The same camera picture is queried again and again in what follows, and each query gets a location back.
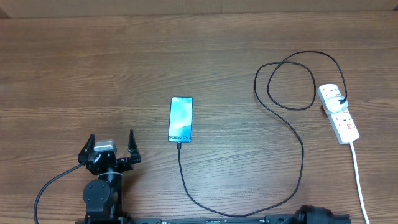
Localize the white charger plug adapter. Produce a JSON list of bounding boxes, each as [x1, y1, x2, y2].
[[323, 96, 348, 114]]

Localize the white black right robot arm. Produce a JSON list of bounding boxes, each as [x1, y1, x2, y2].
[[292, 205, 335, 224]]

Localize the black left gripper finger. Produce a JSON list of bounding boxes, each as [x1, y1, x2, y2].
[[78, 134, 95, 164], [127, 129, 141, 164]]

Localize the white power strip cord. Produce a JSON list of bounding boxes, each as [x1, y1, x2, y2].
[[349, 142, 370, 224]]

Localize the white power strip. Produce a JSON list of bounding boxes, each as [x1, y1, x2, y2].
[[317, 84, 359, 144]]

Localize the black USB charging cable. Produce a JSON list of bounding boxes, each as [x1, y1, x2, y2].
[[176, 50, 349, 218]]

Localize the blue Galaxy smartphone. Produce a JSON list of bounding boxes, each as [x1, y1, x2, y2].
[[168, 96, 193, 142]]

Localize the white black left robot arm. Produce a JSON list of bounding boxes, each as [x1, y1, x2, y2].
[[33, 129, 141, 224]]

